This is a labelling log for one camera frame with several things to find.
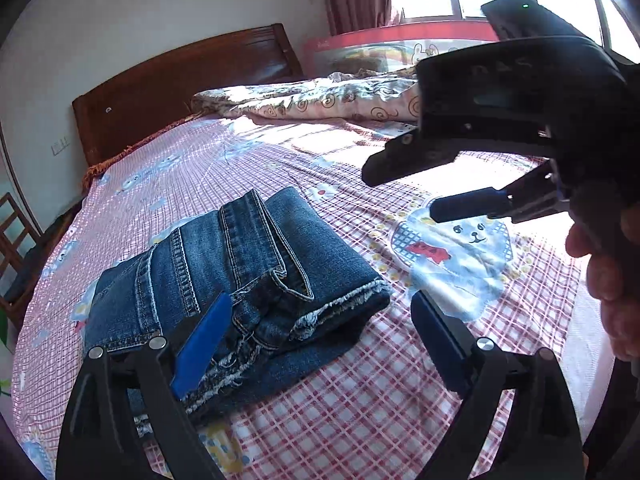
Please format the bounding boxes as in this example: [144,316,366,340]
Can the blue denim jeans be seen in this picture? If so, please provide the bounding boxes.
[85,188,390,424]

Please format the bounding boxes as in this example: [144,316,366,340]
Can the right hand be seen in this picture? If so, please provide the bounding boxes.
[565,223,639,361]

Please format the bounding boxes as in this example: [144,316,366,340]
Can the floral quilt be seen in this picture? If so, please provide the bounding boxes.
[191,67,420,122]

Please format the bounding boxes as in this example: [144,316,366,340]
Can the red framed picture board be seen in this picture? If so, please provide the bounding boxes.
[300,20,498,77]

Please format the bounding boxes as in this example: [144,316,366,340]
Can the pink checkered bed sheet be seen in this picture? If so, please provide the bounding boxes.
[12,117,613,479]

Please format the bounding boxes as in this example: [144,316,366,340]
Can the dark wooden bedside table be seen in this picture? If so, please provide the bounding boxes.
[27,200,82,261]

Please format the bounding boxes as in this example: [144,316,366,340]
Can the wooden chair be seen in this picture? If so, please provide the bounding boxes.
[1,192,41,330]

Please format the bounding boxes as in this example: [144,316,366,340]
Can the dark wooden headboard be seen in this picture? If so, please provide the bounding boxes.
[73,23,304,166]

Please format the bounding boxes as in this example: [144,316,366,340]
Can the wall power socket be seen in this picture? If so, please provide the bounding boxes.
[51,136,70,156]

